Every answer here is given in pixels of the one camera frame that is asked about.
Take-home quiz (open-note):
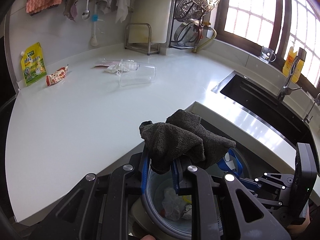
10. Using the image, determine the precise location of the steel strainer pot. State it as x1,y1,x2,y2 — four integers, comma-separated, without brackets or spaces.
174,18,200,46

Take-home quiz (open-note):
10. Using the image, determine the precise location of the white hanging cloth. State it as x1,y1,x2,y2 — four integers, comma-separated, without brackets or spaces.
116,0,130,23

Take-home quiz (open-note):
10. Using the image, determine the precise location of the red white snack wrapper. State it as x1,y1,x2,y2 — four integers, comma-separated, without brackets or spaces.
46,65,68,87

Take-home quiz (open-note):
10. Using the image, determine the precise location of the metal cutting board stand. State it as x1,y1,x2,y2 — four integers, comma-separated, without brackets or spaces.
124,23,160,56

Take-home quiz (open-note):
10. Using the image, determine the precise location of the metal hanging ladle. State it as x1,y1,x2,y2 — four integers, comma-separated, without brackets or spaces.
81,0,90,20

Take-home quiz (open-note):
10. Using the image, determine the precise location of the perforated steel steamer plate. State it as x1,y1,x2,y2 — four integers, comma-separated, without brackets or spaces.
174,0,220,22

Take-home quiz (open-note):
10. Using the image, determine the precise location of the yellow green refill pouch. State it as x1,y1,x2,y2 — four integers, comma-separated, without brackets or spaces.
21,42,47,86

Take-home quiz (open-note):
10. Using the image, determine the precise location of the clear plastic container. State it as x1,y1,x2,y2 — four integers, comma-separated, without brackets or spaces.
117,60,156,87

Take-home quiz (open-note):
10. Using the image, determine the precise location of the grey purple hanging rag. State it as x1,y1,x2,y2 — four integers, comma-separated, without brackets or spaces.
63,0,79,21

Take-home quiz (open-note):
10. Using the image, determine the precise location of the operator thumb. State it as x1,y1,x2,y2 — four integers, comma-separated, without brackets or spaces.
141,235,156,240

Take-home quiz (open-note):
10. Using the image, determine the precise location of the white paper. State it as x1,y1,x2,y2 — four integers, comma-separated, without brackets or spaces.
182,204,192,220

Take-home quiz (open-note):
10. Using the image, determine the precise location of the black kitchen sink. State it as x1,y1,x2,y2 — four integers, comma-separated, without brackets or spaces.
212,71,315,148

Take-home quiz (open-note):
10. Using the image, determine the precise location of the chrome kitchen faucet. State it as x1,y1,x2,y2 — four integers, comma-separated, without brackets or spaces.
277,48,306,103

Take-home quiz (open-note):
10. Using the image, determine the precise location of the yellow gas hose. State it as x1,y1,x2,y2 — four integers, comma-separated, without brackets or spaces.
191,22,218,54

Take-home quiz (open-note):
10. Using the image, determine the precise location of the white blue bottle brush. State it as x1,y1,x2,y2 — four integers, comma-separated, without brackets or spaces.
90,3,99,47

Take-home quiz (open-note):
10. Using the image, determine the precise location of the grey hanging cloth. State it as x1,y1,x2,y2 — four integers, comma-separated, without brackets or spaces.
96,0,112,14

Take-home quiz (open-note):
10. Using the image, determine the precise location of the glass mug on sill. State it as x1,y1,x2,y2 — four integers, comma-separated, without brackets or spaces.
259,46,276,63

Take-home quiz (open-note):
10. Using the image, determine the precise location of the yellow detergent bottle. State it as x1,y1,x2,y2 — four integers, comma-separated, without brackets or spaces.
282,46,306,83

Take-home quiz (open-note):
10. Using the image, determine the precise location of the blue lanyard strap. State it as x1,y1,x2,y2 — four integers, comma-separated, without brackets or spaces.
216,147,244,181

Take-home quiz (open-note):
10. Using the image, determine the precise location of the dark grey cloth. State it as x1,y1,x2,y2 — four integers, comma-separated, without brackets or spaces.
139,109,236,174

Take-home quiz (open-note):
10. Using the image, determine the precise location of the clear plastic bag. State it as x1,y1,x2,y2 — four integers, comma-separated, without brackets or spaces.
162,187,186,221

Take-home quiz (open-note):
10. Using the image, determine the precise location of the white cutting board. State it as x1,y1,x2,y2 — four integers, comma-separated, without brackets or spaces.
131,0,172,44

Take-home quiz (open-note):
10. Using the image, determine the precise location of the window frame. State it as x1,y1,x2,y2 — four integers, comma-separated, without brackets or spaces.
215,0,319,96

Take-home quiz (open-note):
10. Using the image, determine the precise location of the black lid rack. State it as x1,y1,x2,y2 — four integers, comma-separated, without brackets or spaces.
170,0,203,48

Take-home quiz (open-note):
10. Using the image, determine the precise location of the grey perforated trash bin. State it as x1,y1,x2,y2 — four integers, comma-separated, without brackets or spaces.
141,146,252,239

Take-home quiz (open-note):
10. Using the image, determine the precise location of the pink checkered dishcloth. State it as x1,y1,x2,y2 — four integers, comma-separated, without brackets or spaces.
25,0,62,14

